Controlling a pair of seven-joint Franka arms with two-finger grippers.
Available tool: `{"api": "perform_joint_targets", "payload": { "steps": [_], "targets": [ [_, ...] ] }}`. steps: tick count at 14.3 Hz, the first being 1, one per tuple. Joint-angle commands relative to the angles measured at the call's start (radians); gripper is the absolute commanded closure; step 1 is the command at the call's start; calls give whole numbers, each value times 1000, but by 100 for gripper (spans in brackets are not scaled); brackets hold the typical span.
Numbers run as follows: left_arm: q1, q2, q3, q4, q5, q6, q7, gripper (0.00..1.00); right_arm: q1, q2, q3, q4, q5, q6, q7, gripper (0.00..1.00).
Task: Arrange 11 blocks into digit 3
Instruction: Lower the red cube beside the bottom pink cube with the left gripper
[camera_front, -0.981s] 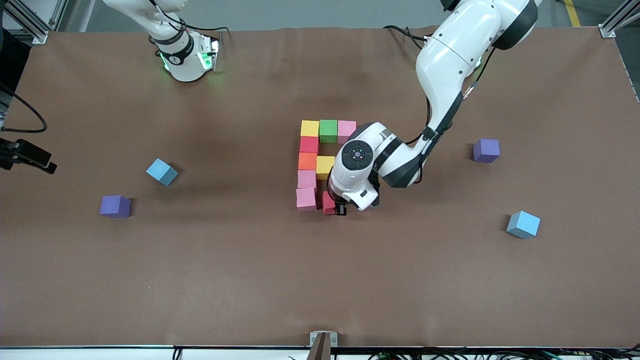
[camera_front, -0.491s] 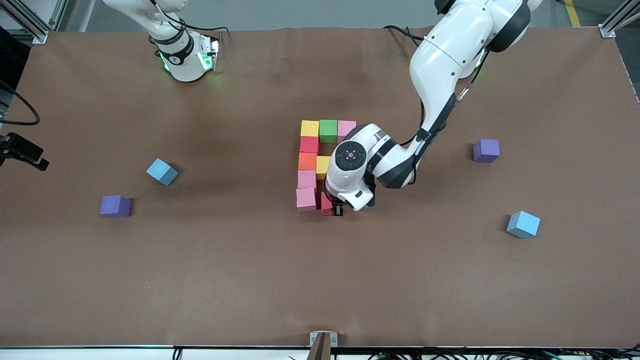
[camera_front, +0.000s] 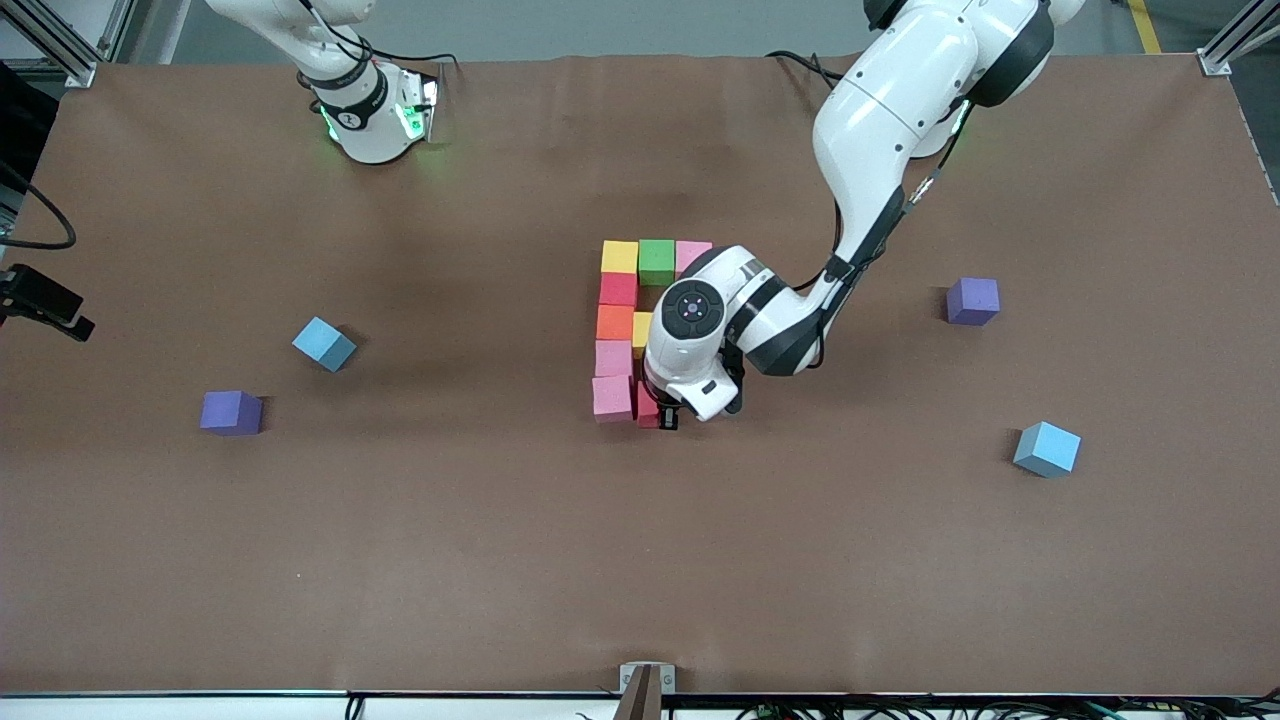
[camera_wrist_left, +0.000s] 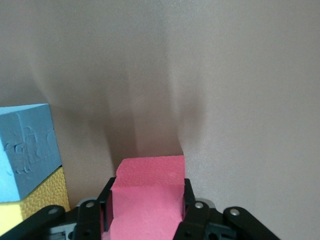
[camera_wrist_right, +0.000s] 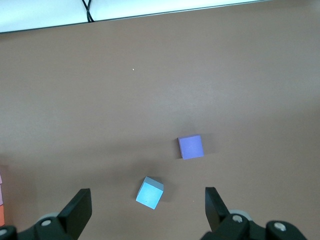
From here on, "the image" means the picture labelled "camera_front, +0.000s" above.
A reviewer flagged green foam cube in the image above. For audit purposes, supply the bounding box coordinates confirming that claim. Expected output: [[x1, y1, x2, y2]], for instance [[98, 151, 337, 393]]
[[638, 239, 679, 288]]

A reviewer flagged blue foam cube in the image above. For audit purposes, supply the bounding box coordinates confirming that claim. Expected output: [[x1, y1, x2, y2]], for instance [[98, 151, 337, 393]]
[[292, 317, 357, 373], [1013, 420, 1082, 478]]

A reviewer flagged brown table cover mat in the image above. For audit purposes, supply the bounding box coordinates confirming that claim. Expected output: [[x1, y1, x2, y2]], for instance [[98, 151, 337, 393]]
[[0, 50, 1280, 698]]

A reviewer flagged purple foam cube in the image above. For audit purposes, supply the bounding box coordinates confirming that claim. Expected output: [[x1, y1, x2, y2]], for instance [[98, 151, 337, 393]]
[[945, 277, 1001, 327], [199, 390, 263, 437]]

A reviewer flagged aluminium frame profile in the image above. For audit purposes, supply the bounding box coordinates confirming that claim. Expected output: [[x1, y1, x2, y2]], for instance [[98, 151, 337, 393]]
[[1198, 0, 1280, 79], [0, 0, 136, 89]]

